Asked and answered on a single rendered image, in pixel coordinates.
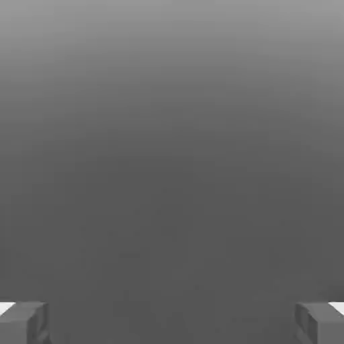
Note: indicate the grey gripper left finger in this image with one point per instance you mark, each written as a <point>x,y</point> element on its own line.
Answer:
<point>21,322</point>

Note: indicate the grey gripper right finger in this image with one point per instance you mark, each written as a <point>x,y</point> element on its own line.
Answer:
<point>322,322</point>

